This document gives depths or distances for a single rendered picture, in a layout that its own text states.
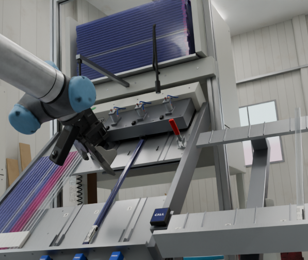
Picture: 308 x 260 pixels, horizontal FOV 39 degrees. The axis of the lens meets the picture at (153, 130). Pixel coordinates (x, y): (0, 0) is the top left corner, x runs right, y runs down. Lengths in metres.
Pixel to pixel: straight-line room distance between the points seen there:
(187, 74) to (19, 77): 0.88
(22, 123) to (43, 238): 0.41
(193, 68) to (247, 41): 10.52
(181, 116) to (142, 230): 0.47
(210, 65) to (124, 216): 0.68
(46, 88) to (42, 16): 7.91
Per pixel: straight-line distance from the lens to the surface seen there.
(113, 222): 1.20
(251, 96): 11.59
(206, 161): 1.70
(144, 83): 1.70
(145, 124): 1.50
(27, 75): 0.88
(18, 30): 8.18
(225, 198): 1.52
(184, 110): 1.47
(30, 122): 1.01
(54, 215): 1.37
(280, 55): 11.71
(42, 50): 8.49
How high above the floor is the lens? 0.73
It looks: 15 degrees up
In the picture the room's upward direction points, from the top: 4 degrees counter-clockwise
